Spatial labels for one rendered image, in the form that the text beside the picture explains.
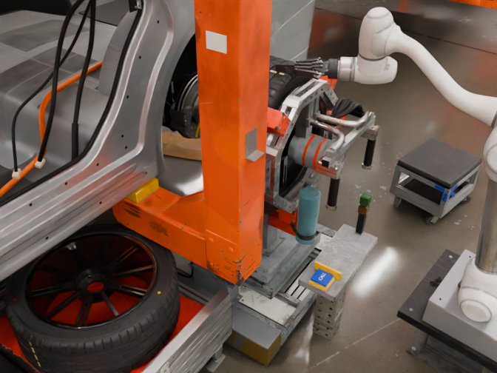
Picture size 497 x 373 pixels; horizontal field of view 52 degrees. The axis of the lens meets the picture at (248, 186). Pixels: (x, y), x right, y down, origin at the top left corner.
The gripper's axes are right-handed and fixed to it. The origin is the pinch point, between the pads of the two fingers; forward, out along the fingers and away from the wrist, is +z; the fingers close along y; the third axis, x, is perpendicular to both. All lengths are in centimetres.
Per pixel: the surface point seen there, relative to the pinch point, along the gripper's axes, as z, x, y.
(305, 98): -8.6, -7.8, -9.3
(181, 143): 89, -127, 111
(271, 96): 3.6, -5.1, -12.9
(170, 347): 34, -71, -82
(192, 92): 44, -25, 18
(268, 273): 6, -95, -25
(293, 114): -5.1, -10.2, -16.4
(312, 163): -12.5, -34.9, -14.4
